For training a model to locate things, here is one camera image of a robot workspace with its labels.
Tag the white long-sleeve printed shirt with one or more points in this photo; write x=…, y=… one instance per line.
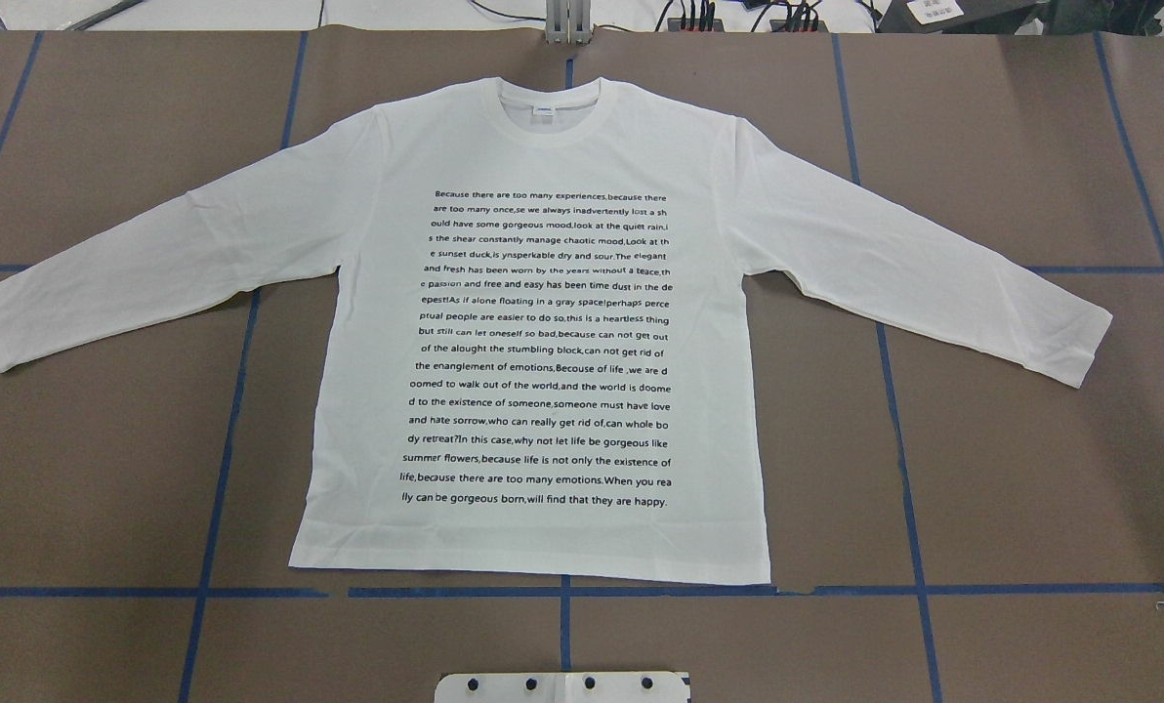
x=540, y=358

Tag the black power strip left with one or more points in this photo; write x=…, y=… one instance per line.
x=694, y=16

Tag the black power strip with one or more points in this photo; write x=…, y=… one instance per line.
x=800, y=17
x=694, y=16

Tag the black power strip right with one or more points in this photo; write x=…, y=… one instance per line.
x=800, y=17

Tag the dark box with label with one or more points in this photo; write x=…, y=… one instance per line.
x=957, y=17

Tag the grey aluminium frame post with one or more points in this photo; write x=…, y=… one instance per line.
x=568, y=22

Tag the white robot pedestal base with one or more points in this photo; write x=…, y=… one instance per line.
x=634, y=686

